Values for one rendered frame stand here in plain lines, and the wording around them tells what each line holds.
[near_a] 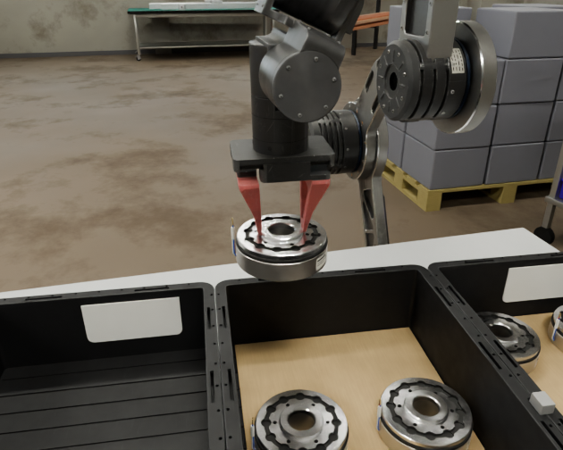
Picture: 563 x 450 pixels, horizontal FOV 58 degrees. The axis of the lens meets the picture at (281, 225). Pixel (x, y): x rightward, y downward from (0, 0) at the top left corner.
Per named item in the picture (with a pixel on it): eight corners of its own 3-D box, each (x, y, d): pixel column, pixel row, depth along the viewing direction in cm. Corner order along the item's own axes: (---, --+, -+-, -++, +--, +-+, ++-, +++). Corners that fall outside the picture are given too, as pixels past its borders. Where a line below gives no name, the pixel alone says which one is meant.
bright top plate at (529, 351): (449, 316, 74) (449, 313, 73) (516, 312, 74) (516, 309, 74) (480, 363, 65) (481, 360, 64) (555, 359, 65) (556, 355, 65)
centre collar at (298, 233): (257, 225, 59) (257, 220, 59) (299, 222, 60) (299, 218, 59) (262, 245, 55) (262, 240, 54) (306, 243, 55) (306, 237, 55)
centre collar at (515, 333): (474, 323, 71) (475, 320, 71) (508, 321, 72) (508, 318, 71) (491, 346, 67) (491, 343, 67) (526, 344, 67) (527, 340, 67)
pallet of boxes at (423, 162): (508, 157, 408) (539, 3, 358) (583, 195, 337) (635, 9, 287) (373, 169, 383) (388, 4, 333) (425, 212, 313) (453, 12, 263)
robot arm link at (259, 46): (300, 25, 50) (243, 27, 49) (321, 33, 44) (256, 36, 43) (299, 95, 53) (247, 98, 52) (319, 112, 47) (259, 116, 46)
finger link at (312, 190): (329, 242, 55) (331, 160, 50) (263, 248, 54) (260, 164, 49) (316, 215, 61) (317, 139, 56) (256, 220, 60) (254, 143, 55)
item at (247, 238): (234, 220, 61) (234, 215, 61) (316, 215, 62) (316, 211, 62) (239, 263, 52) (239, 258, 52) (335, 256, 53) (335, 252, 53)
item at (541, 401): (528, 401, 49) (531, 392, 49) (541, 399, 49) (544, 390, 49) (540, 415, 47) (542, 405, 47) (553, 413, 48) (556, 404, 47)
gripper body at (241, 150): (335, 171, 51) (338, 98, 48) (234, 178, 50) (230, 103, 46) (321, 150, 57) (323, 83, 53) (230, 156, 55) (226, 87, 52)
